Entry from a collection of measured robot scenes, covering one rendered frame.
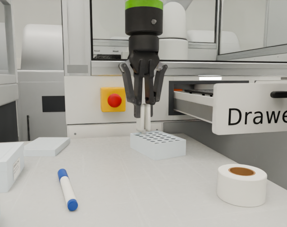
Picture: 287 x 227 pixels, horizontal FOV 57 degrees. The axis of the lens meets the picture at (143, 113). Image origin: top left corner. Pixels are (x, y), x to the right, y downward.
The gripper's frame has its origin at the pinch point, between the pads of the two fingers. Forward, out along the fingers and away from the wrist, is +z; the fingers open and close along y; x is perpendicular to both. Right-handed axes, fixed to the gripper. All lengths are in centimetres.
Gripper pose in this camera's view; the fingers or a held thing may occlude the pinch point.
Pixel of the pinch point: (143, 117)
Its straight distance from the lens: 67.2
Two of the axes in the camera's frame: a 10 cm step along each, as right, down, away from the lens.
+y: -8.8, 0.6, -4.7
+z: 0.0, 9.9, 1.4
